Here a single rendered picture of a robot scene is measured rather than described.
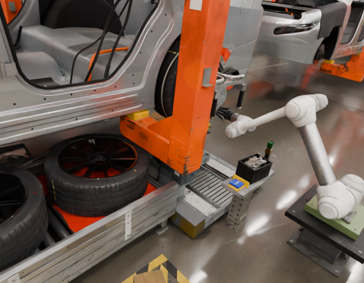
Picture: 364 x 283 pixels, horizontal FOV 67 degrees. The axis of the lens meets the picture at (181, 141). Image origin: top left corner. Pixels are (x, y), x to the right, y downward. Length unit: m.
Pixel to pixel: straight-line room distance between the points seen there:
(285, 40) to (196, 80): 3.10
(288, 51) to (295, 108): 2.81
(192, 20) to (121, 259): 1.45
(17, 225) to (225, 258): 1.26
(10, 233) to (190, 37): 1.23
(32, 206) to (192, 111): 0.94
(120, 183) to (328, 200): 1.20
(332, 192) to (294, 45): 2.97
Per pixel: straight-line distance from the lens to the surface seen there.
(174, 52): 2.10
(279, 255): 2.17
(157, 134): 1.81
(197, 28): 1.44
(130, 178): 1.70
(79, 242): 1.56
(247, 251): 2.11
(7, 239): 1.50
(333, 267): 2.28
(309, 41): 4.56
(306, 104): 1.79
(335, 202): 1.83
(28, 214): 1.55
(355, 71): 5.45
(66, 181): 1.71
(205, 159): 2.64
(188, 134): 1.58
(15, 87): 1.55
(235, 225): 2.15
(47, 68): 2.42
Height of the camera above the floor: 1.53
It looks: 29 degrees down
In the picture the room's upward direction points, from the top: 8 degrees clockwise
